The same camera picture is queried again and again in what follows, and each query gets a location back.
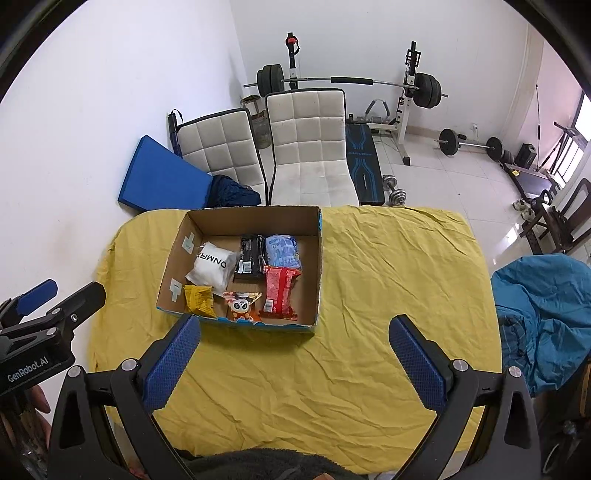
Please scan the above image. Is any black snack packet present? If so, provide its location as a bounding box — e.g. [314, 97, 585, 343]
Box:
[233, 234, 269, 280]

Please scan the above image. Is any person's left hand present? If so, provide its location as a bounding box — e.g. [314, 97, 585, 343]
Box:
[25, 387, 51, 416]

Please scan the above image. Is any black blue weight bench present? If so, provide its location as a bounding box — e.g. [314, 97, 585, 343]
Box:
[345, 122, 385, 207]

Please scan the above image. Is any white pillow packet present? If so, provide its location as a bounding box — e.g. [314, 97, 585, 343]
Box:
[185, 241, 241, 288]

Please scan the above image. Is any dark fuzzy clothing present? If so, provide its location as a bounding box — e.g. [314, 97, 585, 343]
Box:
[185, 447, 370, 480]

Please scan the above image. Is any grey cable row handle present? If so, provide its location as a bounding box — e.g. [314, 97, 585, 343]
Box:
[366, 98, 391, 123]

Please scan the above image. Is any dark blue cloth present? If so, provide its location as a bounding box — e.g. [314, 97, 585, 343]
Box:
[206, 174, 262, 208]

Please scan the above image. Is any red snack packet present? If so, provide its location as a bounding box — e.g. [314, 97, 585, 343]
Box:
[259, 265, 302, 319]

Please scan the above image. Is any yellow snack packet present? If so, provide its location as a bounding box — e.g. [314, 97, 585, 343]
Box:
[183, 284, 218, 318]

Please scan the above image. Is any long barbell with black plates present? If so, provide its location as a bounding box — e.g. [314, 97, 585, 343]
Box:
[243, 65, 448, 110]

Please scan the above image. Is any chrome dumbbell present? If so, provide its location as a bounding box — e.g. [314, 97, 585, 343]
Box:
[382, 174, 408, 206]

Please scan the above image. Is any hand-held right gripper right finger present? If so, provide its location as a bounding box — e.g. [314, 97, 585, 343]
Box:
[389, 315, 541, 480]

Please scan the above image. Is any cardboard box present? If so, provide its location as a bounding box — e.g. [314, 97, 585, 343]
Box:
[156, 205, 324, 334]

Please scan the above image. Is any white barbell rack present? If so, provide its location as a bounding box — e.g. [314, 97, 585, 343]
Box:
[284, 32, 423, 166]

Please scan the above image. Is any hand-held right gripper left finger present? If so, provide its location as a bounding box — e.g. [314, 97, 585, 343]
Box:
[47, 314, 201, 480]

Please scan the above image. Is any blue foam mat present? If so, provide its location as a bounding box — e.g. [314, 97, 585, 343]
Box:
[117, 135, 213, 215]

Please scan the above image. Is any light blue snack packet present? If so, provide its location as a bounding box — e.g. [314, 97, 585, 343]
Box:
[264, 234, 303, 271]

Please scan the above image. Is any black treadmill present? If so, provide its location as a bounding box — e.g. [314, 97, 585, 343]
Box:
[503, 122, 587, 197]

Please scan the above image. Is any black bag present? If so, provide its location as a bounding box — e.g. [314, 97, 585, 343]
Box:
[540, 383, 591, 480]

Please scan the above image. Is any blue duvet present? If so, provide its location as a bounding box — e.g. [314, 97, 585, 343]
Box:
[490, 254, 591, 397]

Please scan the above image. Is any small white padded chair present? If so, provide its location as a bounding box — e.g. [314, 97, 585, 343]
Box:
[177, 108, 267, 206]

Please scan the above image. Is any dark wooden chair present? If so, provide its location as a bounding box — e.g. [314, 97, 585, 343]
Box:
[519, 178, 591, 254]

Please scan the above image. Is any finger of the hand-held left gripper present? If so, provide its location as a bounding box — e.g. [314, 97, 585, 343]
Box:
[0, 279, 59, 324]
[0, 281, 107, 341]

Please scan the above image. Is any large white padded chair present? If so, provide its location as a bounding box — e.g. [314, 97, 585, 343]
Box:
[264, 89, 361, 207]

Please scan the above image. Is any panda print snack packet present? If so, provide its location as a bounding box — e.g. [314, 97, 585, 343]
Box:
[223, 291, 264, 324]

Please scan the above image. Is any yellow tablecloth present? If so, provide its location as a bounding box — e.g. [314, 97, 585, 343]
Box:
[88, 204, 504, 476]

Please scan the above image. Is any short barbell with black plates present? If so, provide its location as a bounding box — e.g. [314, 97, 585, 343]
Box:
[434, 128, 504, 162]

